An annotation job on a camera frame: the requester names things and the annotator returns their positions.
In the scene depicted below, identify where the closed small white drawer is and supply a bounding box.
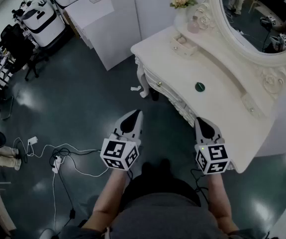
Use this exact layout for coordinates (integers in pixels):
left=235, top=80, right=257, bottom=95
left=240, top=92, right=267, bottom=120

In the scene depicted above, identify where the oval white-framed mirror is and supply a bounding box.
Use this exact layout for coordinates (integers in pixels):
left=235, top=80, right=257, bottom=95
left=196, top=0, right=286, bottom=102

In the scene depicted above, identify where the person's grey shirt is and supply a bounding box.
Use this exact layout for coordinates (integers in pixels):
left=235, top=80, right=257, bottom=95
left=60, top=192, right=270, bottom=239

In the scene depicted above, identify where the white power strip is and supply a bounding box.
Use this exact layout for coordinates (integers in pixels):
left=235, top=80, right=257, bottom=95
left=51, top=155, right=64, bottom=174

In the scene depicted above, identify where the tall white cabinet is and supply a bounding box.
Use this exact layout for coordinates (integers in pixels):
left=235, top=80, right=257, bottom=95
left=62, top=0, right=142, bottom=72

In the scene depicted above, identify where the white vase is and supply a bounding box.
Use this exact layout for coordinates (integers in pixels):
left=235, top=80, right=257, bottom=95
left=173, top=7, right=191, bottom=32

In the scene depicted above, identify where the white ornate dressing table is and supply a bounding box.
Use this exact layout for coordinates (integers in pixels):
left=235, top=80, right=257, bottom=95
left=130, top=25, right=277, bottom=174

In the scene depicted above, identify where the person's left forearm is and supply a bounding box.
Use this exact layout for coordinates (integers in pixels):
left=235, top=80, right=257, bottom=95
left=81, top=169, right=128, bottom=233

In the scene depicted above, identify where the black floor cable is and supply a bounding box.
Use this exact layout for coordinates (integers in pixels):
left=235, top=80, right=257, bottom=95
left=49, top=147, right=101, bottom=224

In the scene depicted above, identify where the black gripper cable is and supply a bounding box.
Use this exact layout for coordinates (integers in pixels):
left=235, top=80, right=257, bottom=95
left=190, top=168, right=209, bottom=205

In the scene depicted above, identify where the black object under table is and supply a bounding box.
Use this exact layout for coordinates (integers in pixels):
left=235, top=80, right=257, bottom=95
left=149, top=88, right=160, bottom=102

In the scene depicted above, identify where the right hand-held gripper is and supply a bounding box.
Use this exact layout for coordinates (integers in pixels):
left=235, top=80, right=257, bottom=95
left=194, top=117, right=231, bottom=175

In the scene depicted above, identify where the black office chair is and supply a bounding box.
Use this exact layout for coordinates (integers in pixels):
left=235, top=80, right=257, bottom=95
left=0, top=23, right=50, bottom=82

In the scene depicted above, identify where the small white drawer box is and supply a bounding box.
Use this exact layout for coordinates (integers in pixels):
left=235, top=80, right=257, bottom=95
left=170, top=33, right=198, bottom=60

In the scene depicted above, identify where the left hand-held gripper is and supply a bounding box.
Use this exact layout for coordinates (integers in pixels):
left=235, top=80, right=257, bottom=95
left=99, top=110, right=144, bottom=171

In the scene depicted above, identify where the pink glass perfume bottle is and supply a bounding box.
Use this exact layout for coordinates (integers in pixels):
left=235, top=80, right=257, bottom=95
left=187, top=15, right=200, bottom=34

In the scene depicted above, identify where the person's right forearm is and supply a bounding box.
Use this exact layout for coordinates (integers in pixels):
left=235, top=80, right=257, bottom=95
left=205, top=172, right=240, bottom=236

